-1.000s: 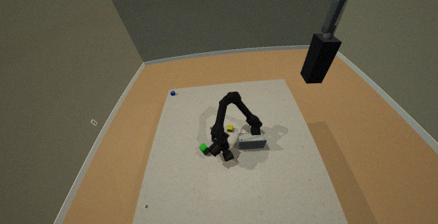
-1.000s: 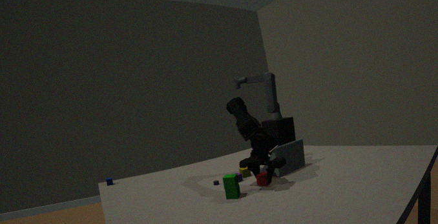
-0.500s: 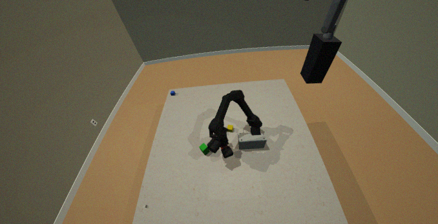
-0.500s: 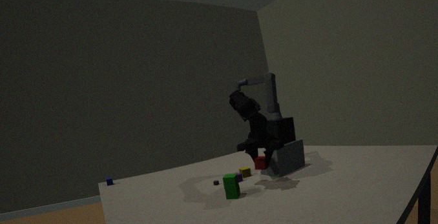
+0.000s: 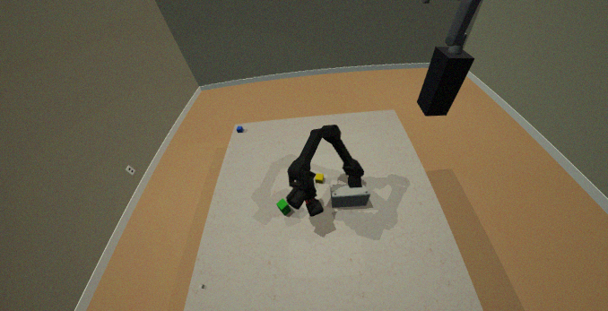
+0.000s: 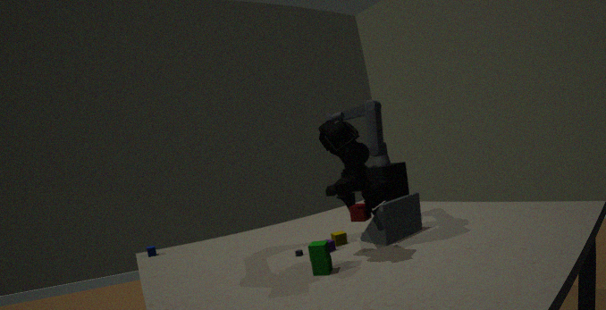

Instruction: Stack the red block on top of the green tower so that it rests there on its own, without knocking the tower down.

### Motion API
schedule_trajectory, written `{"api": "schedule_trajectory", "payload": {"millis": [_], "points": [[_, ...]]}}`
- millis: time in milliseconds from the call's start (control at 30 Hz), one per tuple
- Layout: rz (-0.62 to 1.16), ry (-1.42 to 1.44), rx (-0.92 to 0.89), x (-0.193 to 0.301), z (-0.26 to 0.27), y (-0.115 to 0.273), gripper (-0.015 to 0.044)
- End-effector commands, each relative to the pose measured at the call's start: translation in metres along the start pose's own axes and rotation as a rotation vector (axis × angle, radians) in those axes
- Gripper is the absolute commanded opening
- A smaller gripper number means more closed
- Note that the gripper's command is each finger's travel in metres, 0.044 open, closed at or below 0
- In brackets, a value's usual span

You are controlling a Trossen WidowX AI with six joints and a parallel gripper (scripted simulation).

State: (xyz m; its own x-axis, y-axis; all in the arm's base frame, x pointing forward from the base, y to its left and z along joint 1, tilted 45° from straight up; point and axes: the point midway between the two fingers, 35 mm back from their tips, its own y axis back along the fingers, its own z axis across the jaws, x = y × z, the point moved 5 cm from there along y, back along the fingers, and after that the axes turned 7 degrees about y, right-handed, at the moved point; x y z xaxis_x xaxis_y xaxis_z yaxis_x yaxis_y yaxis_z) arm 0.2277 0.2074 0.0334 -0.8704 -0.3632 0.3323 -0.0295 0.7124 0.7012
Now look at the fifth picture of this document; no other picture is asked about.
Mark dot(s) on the yellow block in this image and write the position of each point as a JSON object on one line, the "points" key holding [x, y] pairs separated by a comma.
{"points": [[319, 178]]}

